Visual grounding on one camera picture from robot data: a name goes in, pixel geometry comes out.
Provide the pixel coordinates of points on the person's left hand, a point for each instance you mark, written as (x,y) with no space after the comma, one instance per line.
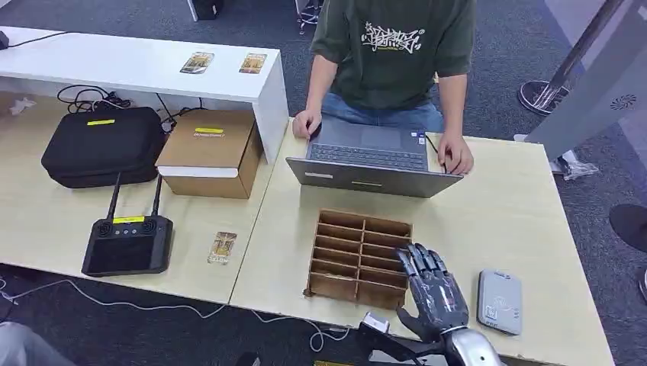
(455,151)

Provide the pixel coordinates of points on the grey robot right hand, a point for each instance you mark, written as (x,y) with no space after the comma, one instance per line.
(434,303)

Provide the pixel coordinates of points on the person's right hand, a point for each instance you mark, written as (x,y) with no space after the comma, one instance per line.
(306,123)

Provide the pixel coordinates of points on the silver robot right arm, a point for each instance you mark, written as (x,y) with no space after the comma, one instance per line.
(472,351)

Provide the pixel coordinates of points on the grey card reader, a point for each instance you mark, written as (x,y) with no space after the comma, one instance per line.
(499,303)

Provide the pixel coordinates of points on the grey laptop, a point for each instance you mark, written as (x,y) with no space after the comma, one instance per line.
(371,161)

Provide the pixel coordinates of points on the white desk bar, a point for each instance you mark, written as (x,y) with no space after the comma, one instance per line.
(384,359)

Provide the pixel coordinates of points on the printed card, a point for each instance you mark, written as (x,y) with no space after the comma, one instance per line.
(197,62)
(222,248)
(253,63)

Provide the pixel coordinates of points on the wooden card box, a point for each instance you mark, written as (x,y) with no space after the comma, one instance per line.
(349,257)

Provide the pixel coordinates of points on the person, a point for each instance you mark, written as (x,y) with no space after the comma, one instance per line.
(389,65)

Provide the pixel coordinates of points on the chrome stanchion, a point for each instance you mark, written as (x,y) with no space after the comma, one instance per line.
(541,96)

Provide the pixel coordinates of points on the brown cardboard box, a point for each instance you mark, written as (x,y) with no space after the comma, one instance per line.
(204,149)

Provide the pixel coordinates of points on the chair base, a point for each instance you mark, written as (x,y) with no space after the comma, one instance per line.
(308,17)

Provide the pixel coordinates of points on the clear plastic wrap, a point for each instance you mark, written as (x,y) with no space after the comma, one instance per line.
(579,167)

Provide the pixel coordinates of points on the grey panel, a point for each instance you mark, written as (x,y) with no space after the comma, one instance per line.
(594,91)

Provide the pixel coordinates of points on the black box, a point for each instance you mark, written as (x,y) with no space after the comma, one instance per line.
(207,7)

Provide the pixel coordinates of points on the white desk shelf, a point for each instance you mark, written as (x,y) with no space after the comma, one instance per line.
(131,63)

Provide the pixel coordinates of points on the black round object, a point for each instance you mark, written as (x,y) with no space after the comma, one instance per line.
(632,225)

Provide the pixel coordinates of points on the black zip case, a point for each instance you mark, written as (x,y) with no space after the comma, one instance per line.
(101,146)

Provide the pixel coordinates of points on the black remote controller with antennas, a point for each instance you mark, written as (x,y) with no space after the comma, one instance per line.
(126,250)

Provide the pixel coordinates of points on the crumpled white paper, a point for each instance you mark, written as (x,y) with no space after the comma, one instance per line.
(22,106)

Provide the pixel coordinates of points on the grey object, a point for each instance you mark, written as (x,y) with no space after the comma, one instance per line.
(25,348)

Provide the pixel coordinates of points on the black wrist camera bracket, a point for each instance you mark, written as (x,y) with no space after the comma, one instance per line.
(389,343)

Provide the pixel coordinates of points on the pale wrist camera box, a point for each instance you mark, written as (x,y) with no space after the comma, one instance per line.
(375,322)

